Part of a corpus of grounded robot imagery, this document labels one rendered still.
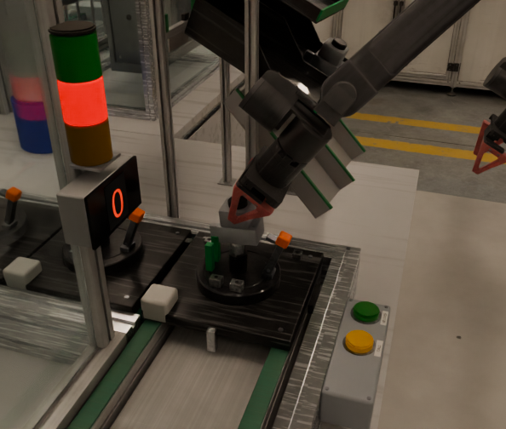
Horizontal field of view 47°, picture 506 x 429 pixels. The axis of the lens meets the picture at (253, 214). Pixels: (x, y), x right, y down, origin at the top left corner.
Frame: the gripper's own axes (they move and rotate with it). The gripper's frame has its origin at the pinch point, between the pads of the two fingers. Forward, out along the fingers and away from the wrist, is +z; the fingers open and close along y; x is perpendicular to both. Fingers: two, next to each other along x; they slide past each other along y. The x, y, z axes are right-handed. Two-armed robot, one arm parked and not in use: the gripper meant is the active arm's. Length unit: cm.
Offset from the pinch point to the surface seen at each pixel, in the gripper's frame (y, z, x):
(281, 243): 1.3, -0.9, 8.3
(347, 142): -47.3, 1.5, 13.8
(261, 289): 4.6, 6.0, 10.6
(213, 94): -115, 51, -21
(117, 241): -1.4, 22.9, -12.1
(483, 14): -400, 18, 86
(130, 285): 7.3, 20.3, -5.8
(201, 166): -58, 40, -9
